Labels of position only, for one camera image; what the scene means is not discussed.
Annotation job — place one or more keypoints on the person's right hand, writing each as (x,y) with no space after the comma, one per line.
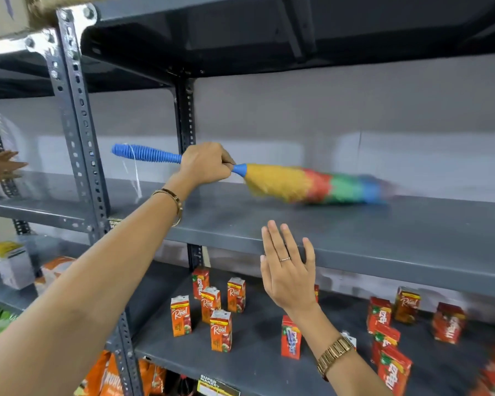
(288,280)

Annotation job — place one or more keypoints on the person's left hand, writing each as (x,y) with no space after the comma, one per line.
(204,162)

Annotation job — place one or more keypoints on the person's right thumb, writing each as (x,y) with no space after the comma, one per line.
(265,274)

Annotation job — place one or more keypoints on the person's right middle finger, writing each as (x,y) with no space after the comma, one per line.
(291,243)

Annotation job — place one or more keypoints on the person's left fingers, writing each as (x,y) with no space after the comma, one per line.
(226,161)

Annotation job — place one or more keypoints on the person's right forearm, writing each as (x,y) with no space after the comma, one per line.
(357,383)

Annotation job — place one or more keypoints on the person's left forearm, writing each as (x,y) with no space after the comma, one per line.
(86,292)

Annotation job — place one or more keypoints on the orange juice carton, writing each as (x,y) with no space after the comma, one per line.
(211,304)
(220,331)
(200,283)
(236,295)
(181,316)

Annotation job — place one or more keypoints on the red and blue juice carton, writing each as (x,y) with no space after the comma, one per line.
(291,338)

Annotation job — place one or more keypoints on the gold wristwatch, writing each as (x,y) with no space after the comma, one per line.
(334,352)

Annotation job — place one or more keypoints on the grey metal shelf rack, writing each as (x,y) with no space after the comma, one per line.
(396,239)
(33,206)

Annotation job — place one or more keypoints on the small white carton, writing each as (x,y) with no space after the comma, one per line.
(349,338)

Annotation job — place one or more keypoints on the black and yellow shelf label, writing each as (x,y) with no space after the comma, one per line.
(216,387)

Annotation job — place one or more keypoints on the dark red juice carton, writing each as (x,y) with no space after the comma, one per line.
(407,305)

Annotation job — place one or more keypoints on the dark bottle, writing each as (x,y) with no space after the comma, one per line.
(183,386)

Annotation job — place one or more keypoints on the orange snack packet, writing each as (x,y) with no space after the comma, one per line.
(103,377)
(152,377)

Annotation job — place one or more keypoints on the orange and white packet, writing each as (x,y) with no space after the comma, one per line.
(55,270)

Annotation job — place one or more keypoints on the white box with yellow label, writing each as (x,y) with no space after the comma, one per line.
(12,266)

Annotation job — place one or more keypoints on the cardboard box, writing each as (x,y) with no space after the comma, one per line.
(6,12)

